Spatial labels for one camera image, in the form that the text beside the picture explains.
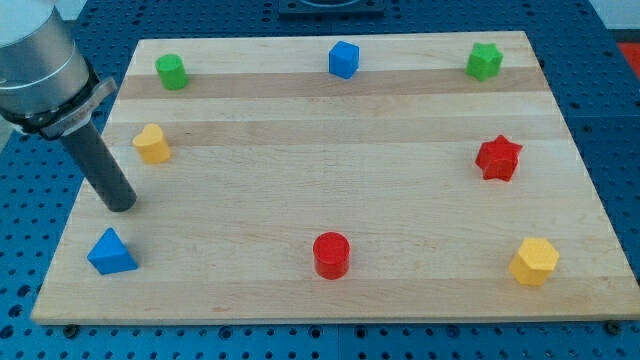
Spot red cylinder block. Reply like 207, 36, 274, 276
313, 232, 351, 280

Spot blue cube block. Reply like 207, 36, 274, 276
328, 41, 360, 79

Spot wooden board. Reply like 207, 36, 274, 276
31, 31, 639, 325

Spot green cylinder block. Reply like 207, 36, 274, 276
155, 54, 189, 90

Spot blue triangle block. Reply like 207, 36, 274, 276
87, 228, 138, 275

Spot red star block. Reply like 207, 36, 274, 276
475, 134, 523, 182

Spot yellow heart block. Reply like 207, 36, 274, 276
132, 123, 171, 164

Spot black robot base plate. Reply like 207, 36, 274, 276
276, 0, 386, 17

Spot yellow hexagon block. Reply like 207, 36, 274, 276
509, 238, 560, 286

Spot green star block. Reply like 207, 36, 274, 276
465, 42, 503, 81

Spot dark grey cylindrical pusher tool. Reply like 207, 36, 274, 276
60, 121, 137, 212

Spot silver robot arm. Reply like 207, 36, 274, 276
1, 0, 137, 212

